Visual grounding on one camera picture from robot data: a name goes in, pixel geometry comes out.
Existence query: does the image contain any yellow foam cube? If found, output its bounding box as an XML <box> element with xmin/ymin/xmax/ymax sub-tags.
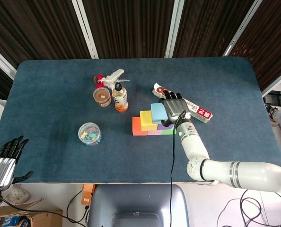
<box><xmin>140</xmin><ymin>110</ymin><xmax>159</xmax><ymax>132</ymax></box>

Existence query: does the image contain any orange drink bottle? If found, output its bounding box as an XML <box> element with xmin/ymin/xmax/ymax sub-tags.
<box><xmin>111</xmin><ymin>82</ymin><xmax>130</xmax><ymax>113</ymax></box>

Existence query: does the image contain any clear jar of binder clips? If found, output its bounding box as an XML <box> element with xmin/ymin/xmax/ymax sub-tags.
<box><xmin>78</xmin><ymin>122</ymin><xmax>102</xmax><ymax>147</ymax></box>

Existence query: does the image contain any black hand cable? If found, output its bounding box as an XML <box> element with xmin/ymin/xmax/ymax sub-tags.
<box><xmin>169</xmin><ymin>110</ymin><xmax>187</xmax><ymax>227</ymax></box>

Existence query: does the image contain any long white red cookie box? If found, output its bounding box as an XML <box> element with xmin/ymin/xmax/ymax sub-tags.
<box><xmin>152</xmin><ymin>82</ymin><xmax>214</xmax><ymax>124</ymax></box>

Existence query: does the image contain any orange foam cube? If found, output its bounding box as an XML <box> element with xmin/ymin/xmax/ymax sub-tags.
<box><xmin>132</xmin><ymin>116</ymin><xmax>149</xmax><ymax>137</ymax></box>

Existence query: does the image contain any green foam cube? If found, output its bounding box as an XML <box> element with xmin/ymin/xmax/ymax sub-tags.
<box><xmin>161</xmin><ymin>126</ymin><xmax>178</xmax><ymax>136</ymax></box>

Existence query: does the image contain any black cable with green plug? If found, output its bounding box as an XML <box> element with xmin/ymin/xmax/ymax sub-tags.
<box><xmin>66</xmin><ymin>189</ymin><xmax>90</xmax><ymax>227</ymax></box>

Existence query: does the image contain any orange device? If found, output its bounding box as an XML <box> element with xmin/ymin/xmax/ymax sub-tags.
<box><xmin>80</xmin><ymin>183</ymin><xmax>97</xmax><ymax>206</ymax></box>

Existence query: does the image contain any brown round jar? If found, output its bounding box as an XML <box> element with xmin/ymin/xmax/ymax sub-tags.
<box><xmin>93</xmin><ymin>87</ymin><xmax>113</xmax><ymax>108</ymax></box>

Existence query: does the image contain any light blue foam cube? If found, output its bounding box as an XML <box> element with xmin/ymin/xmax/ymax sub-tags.
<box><xmin>150</xmin><ymin>102</ymin><xmax>169</xmax><ymax>124</ymax></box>

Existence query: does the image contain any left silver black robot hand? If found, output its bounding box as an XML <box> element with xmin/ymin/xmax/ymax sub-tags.
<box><xmin>0</xmin><ymin>135</ymin><xmax>34</xmax><ymax>191</ymax></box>

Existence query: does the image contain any cardboard box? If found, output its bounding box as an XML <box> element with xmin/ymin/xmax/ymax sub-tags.
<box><xmin>0</xmin><ymin>198</ymin><xmax>64</xmax><ymax>227</ymax></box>

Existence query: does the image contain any white clog shoe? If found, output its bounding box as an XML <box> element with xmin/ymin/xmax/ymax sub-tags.
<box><xmin>1</xmin><ymin>184</ymin><xmax>31</xmax><ymax>203</ymax></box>

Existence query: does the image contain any white feather red shuttlecock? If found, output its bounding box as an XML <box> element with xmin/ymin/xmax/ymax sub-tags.
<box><xmin>94</xmin><ymin>69</ymin><xmax>131</xmax><ymax>89</ymax></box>

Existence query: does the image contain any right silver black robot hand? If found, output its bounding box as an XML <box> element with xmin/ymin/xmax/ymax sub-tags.
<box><xmin>158</xmin><ymin>90</ymin><xmax>192</xmax><ymax>127</ymax></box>

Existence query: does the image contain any blue snack packet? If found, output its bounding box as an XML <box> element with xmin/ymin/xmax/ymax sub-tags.
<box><xmin>0</xmin><ymin>214</ymin><xmax>33</xmax><ymax>227</ymax></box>

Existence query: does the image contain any blue table cloth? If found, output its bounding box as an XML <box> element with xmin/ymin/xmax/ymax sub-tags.
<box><xmin>0</xmin><ymin>57</ymin><xmax>281</xmax><ymax>185</ymax></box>

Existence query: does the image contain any purple foam cube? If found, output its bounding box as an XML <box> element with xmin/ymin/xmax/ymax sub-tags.
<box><xmin>157</xmin><ymin>122</ymin><xmax>176</xmax><ymax>131</ymax></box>

